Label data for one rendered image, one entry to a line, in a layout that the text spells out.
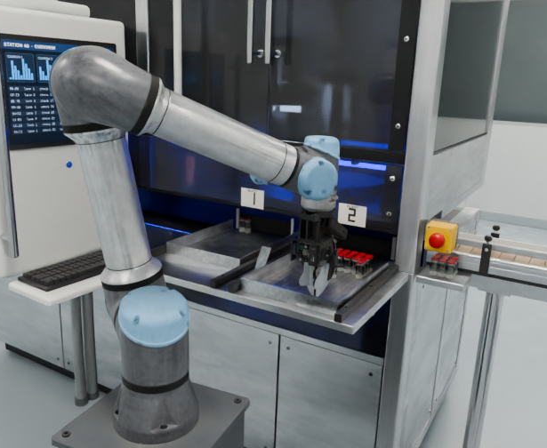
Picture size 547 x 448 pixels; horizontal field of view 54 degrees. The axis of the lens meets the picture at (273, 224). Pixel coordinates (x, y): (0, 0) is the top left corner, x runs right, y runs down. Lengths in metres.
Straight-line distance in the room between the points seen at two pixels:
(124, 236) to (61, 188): 0.80
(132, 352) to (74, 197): 0.95
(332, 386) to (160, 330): 0.97
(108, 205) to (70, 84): 0.23
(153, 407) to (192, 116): 0.48
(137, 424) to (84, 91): 0.54
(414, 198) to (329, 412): 0.76
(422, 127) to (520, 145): 4.63
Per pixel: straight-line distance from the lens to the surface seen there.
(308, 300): 1.25
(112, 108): 0.83
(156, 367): 0.93
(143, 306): 0.93
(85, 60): 0.85
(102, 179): 0.97
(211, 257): 1.51
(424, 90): 1.46
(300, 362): 1.80
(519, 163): 6.08
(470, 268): 1.61
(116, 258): 1.01
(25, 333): 2.82
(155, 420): 0.98
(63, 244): 1.82
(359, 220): 1.55
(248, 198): 1.71
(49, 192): 1.75
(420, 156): 1.47
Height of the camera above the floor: 1.39
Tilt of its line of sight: 15 degrees down
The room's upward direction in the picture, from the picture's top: 2 degrees clockwise
